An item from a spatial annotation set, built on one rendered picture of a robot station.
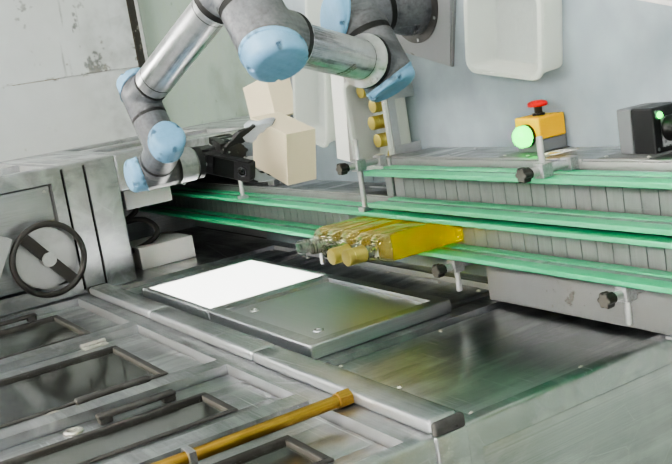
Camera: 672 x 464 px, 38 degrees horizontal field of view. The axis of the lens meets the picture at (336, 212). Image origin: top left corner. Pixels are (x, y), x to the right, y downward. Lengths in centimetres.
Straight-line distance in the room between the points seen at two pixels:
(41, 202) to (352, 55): 118
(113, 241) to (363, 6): 113
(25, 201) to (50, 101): 288
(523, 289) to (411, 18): 66
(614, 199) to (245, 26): 71
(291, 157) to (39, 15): 367
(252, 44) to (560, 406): 80
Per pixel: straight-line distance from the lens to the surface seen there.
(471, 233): 207
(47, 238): 281
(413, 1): 221
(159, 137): 200
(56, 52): 570
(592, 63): 192
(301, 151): 217
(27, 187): 280
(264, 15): 175
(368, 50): 202
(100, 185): 285
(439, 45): 223
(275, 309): 218
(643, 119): 175
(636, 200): 173
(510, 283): 202
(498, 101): 213
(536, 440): 159
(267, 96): 283
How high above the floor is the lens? 214
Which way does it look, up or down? 30 degrees down
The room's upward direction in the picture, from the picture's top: 105 degrees counter-clockwise
